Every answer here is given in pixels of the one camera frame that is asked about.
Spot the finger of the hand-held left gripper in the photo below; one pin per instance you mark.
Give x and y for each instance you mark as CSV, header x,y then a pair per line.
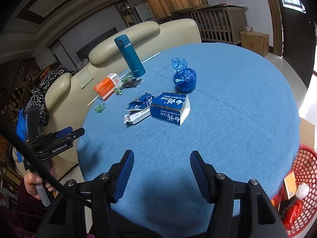
x,y
76,133
63,131

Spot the blue plastic bag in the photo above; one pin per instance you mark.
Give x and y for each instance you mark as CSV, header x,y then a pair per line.
x,y
185,79

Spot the teal thermos bottle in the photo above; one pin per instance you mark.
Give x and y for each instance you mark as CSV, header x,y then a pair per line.
x,y
130,57

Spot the green candy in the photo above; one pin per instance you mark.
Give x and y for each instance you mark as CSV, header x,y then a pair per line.
x,y
118,90
126,79
99,108

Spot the wooden baby crib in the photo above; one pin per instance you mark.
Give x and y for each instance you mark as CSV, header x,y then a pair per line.
x,y
237,22

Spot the dark wooden glazed door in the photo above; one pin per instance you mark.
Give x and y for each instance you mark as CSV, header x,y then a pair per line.
x,y
297,42

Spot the small orange box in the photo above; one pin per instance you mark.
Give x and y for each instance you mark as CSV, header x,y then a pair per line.
x,y
290,183

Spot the person's left hand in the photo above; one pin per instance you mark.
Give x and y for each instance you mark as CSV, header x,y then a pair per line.
x,y
31,181

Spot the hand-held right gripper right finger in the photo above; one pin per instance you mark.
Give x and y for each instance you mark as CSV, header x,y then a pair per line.
x,y
200,176

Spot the dark snack packet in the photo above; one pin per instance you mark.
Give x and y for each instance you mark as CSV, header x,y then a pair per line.
x,y
132,83

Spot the white standing air conditioner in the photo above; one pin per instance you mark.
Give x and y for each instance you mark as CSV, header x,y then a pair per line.
x,y
145,12

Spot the blue jacket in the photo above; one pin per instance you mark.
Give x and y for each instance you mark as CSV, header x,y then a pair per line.
x,y
21,126

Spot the red plastic basket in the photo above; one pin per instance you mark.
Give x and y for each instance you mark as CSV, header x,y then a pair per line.
x,y
307,158

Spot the orange and white box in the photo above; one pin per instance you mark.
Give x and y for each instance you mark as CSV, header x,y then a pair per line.
x,y
106,86

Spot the blue packet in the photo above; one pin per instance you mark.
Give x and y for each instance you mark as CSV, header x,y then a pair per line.
x,y
140,101

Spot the clear plastic bag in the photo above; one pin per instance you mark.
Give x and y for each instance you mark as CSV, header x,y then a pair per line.
x,y
248,28

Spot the black television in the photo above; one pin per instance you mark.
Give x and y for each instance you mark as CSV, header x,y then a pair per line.
x,y
99,42

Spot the beige sofa patch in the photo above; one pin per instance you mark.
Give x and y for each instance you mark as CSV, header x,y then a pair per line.
x,y
85,79

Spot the wooden door frame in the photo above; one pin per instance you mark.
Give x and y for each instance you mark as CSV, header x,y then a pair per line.
x,y
272,17

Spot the white paper wad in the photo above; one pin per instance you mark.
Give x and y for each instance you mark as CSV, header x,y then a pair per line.
x,y
302,191

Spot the black white floral garment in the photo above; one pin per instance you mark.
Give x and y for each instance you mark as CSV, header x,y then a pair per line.
x,y
43,91

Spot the thin white rod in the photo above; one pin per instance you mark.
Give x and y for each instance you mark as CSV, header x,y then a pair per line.
x,y
151,57

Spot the pink cloth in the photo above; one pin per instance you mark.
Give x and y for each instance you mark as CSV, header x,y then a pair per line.
x,y
230,4

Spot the closed cardboard box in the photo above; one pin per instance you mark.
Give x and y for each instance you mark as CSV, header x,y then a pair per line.
x,y
255,43

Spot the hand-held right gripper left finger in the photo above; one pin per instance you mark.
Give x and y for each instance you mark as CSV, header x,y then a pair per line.
x,y
125,176

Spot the person's left forearm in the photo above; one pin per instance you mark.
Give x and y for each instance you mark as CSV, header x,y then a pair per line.
x,y
27,215

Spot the white grey carton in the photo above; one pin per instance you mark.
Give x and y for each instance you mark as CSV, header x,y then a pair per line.
x,y
136,116

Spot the wooden display cabinet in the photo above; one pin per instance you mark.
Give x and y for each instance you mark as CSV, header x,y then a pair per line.
x,y
127,13

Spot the cream leather sofa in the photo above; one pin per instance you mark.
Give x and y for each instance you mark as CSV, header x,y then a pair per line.
x,y
173,32

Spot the red plastic bag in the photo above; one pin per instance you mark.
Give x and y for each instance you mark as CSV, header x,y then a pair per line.
x,y
296,210

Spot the blue toothpaste box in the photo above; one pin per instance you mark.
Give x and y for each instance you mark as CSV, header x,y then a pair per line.
x,y
168,106

